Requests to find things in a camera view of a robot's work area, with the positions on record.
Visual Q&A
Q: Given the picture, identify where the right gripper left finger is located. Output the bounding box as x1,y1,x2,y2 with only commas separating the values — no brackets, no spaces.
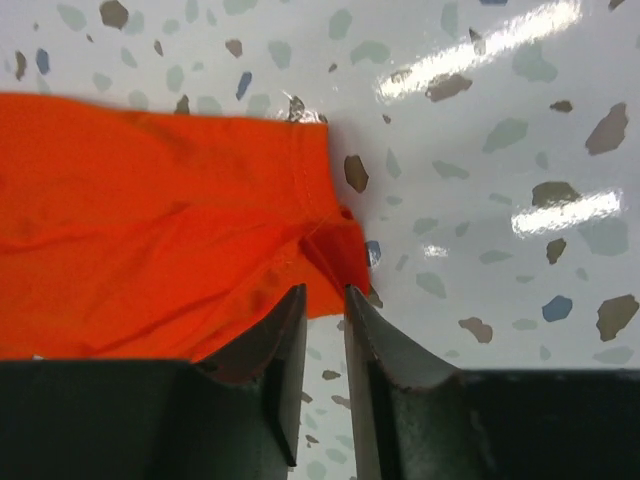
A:
1,285,307,479

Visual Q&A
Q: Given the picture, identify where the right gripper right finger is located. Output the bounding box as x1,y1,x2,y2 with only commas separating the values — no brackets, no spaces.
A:
345,286,639,480

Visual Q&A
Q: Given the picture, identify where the orange t shirt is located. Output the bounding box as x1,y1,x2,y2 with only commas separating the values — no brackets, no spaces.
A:
1,94,370,362

